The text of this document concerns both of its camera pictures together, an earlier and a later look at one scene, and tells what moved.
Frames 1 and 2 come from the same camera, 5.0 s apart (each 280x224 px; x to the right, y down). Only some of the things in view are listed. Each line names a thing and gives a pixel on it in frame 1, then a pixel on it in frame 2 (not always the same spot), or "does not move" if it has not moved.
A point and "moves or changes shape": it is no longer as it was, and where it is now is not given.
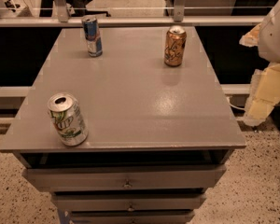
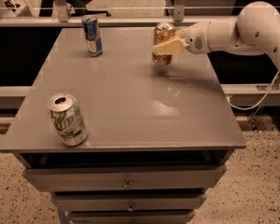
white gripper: [275, 37] -> [196, 38]
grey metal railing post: [61, 10] does not move
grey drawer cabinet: [160, 137] does not move
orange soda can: [175, 46] moves or changes shape
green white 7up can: [68, 119] does not move
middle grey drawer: [129, 202] does not move
